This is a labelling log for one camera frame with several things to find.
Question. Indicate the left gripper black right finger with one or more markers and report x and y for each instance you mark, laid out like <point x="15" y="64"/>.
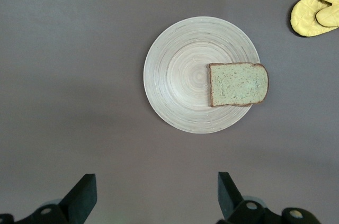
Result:
<point x="233" y="208"/>

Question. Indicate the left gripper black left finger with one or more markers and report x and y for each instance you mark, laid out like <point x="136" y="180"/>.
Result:
<point x="76" y="202"/>

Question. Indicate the slice of brown bread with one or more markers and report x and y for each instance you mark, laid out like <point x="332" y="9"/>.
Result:
<point x="238" y="85"/>

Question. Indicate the round light wooden plate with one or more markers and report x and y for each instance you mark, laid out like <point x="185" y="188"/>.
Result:
<point x="180" y="89"/>

